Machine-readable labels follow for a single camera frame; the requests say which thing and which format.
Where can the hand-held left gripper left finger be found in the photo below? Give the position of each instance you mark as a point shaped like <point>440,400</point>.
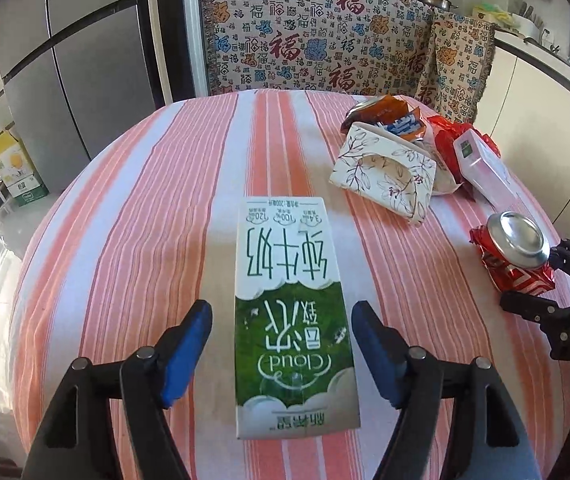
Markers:
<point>185,355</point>

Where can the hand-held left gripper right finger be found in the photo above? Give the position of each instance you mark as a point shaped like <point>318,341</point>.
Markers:
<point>377,355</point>

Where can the crushed red can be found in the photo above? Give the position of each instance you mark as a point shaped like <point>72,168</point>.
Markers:
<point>515,240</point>

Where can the green white milk carton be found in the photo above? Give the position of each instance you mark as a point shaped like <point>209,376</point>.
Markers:
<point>290,260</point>

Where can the pink striped tablecloth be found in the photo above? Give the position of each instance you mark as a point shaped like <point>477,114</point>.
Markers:
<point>115,260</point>

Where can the cream lower cabinets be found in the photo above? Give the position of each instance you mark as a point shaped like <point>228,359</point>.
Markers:
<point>540,110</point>

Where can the floral paper box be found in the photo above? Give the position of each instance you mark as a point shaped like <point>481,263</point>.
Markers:
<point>365,180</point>

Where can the red plastic wrapper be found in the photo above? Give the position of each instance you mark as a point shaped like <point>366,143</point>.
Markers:
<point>445,140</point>

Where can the small printed cloth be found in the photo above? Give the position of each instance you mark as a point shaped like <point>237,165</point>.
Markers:
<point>460,60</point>

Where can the orange snack bag blue label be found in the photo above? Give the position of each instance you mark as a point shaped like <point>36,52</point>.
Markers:
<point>395,110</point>

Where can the white knife block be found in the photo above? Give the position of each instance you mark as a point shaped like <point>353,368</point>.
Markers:
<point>530,25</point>

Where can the yellow cardboard box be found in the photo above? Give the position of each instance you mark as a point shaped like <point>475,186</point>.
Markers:
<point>15,170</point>

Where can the green yellow bag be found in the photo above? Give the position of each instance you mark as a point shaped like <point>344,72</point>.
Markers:
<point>492,17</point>

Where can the grey refrigerator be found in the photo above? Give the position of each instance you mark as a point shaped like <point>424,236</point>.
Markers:
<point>90,60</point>

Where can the large printed cloth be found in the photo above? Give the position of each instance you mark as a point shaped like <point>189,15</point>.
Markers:
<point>290,35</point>

